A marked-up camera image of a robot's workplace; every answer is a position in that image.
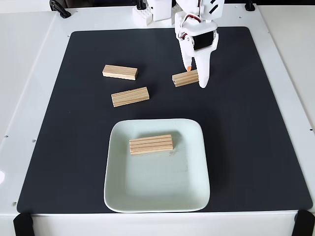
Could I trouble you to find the grooved wooden block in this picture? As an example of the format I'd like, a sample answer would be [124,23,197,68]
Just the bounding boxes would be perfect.
[129,134,174,155]
[172,69,199,88]

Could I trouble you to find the striped wooden block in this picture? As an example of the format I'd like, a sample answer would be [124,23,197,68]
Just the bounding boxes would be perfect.
[111,86,150,108]

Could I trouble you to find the smooth wooden block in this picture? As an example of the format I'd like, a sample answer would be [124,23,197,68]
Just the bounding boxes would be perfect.
[102,64,138,81]

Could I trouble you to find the pale green square plate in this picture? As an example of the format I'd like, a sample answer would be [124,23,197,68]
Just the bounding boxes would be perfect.
[103,118,211,213]

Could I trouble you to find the black rubber mat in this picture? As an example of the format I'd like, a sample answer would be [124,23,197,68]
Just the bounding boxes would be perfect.
[16,26,313,214]

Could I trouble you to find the red black white servo cable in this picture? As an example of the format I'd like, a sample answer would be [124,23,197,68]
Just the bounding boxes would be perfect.
[177,0,205,40]

